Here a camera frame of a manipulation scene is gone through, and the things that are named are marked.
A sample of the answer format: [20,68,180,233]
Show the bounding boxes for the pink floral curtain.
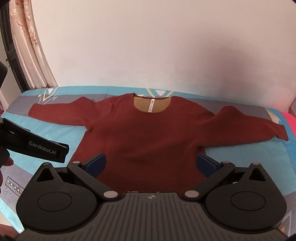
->
[9,1,58,89]

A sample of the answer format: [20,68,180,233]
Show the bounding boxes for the black window frame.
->
[1,3,31,93]

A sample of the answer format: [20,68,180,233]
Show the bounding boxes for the dark red knit sweater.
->
[29,93,288,193]

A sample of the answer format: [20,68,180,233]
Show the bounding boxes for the pink red pillow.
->
[280,111,296,137]

